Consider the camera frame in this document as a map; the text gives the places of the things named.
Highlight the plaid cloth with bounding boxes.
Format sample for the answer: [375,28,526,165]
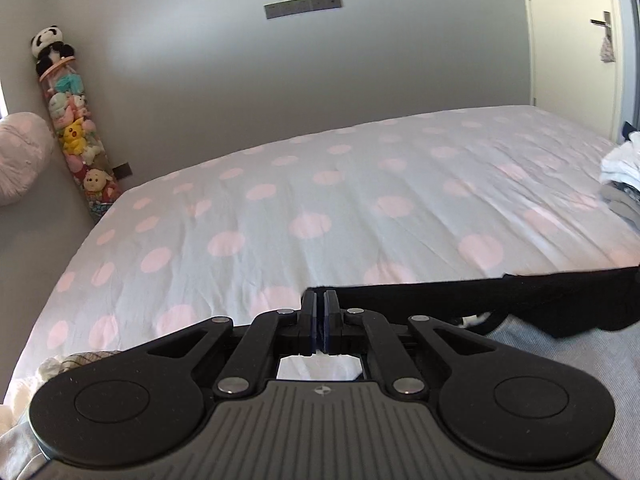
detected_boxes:
[59,351,120,372]

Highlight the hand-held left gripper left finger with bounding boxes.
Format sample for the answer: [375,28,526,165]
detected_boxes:
[136,290,318,401]

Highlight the grey wall switch panel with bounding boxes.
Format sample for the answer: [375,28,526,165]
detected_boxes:
[264,0,344,21]

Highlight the white cloth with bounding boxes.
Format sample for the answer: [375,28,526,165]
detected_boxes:
[0,355,66,428]

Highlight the metal door handle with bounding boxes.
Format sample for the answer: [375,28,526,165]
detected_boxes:
[590,10,613,41]

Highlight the clear tube of plush toys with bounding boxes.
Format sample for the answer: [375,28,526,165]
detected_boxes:
[39,55,123,226]

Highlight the stack of folded clothes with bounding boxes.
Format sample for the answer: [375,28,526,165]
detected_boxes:
[599,120,640,233]

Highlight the white door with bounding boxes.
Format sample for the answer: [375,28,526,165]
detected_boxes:
[517,0,640,142]

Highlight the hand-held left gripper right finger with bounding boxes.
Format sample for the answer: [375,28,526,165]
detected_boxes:
[324,290,496,401]

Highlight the pink duvet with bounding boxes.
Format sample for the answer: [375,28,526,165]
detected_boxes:
[0,112,56,207]

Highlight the pink polka dot bed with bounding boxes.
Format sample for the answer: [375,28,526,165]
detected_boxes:
[0,104,640,411]

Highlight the panda plush toy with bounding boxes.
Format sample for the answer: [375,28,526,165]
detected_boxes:
[31,25,76,78]

